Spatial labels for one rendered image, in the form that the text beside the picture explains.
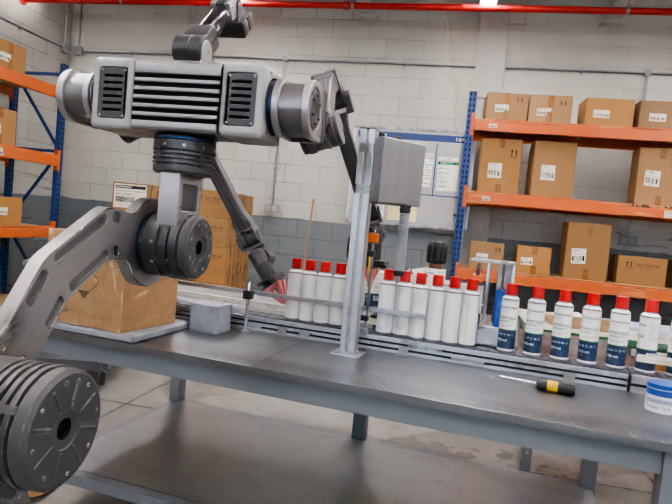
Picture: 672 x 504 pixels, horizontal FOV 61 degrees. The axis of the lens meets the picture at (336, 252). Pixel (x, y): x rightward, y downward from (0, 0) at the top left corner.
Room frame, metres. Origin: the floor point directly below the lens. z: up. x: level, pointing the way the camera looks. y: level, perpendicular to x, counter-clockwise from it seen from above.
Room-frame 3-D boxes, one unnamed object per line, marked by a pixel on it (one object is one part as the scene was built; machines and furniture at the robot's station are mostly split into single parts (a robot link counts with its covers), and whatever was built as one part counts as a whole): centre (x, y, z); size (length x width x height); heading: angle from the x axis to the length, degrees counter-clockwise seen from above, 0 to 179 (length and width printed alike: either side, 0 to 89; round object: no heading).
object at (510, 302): (1.71, -0.53, 0.98); 0.05 x 0.05 x 0.20
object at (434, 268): (2.38, -0.42, 1.04); 0.09 x 0.09 x 0.29
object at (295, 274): (1.92, 0.13, 0.98); 0.05 x 0.05 x 0.20
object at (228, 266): (5.48, 1.46, 0.70); 1.20 x 0.82 x 1.39; 84
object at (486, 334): (1.82, -0.50, 1.01); 0.14 x 0.13 x 0.26; 72
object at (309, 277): (1.90, 0.08, 0.98); 0.05 x 0.05 x 0.20
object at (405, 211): (1.71, -0.19, 1.18); 0.04 x 0.04 x 0.21
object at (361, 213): (1.71, -0.06, 1.16); 0.04 x 0.04 x 0.67; 72
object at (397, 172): (1.75, -0.14, 1.38); 0.17 x 0.10 x 0.19; 127
